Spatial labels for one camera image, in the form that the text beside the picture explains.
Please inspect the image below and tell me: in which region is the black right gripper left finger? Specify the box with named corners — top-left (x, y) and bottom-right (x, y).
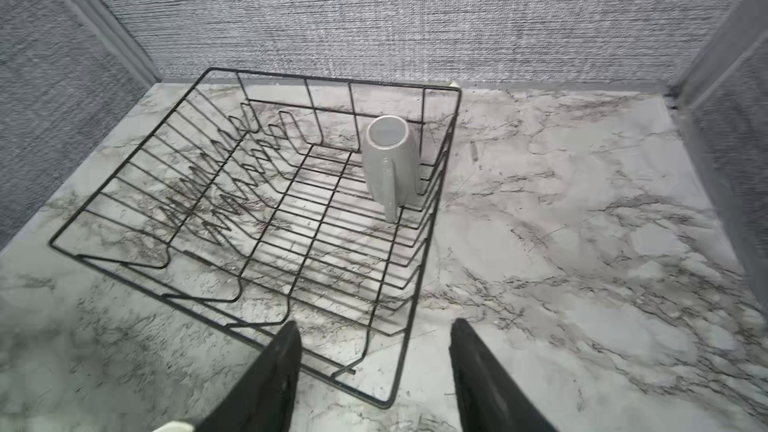
top-left (195, 321), bottom-right (302, 431)

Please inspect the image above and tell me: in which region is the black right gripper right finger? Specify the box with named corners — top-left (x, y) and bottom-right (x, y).
top-left (449, 318), bottom-right (555, 431)

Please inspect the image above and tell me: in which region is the black wire dish rack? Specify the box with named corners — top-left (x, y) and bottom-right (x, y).
top-left (49, 67), bottom-right (462, 409)

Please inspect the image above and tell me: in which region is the grey ceramic mug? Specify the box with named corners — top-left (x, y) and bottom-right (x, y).
top-left (361, 115), bottom-right (422, 223)

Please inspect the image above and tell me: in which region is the light green mug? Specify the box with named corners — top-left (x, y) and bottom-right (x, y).
top-left (153, 421), bottom-right (195, 432)

